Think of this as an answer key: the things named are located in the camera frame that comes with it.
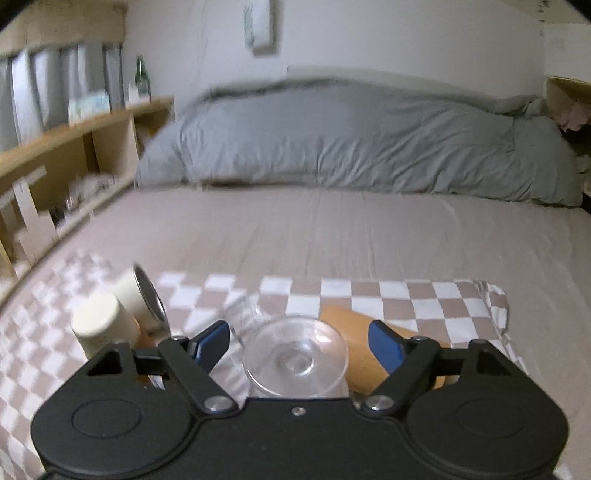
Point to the orange-brown cylindrical cup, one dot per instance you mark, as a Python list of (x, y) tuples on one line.
[(365, 372)]

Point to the green glass bottle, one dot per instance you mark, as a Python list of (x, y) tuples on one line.
[(142, 81)]

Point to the white wall unit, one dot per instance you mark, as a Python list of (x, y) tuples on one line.
[(260, 26)]

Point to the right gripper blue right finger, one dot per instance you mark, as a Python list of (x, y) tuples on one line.
[(410, 365)]

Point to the cream steel-rimmed mug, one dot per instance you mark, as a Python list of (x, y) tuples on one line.
[(138, 296)]

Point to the cream cup with brown sleeve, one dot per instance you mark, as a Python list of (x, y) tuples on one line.
[(100, 320)]

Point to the clear ribbed glass tumbler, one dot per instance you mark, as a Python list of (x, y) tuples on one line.
[(244, 317)]

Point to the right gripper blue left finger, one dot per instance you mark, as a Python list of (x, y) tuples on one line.
[(189, 369)]

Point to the grey duvet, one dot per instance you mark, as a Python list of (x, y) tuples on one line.
[(352, 134)]

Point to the cardboard piece on shelf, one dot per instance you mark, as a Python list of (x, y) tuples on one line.
[(38, 234)]

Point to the wooden headboard shelf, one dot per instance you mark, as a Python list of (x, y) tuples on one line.
[(73, 170)]

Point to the beige bed mattress sheet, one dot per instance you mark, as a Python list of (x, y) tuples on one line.
[(453, 268)]

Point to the ribbed clear stemmed glass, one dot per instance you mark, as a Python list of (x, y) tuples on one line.
[(296, 357)]

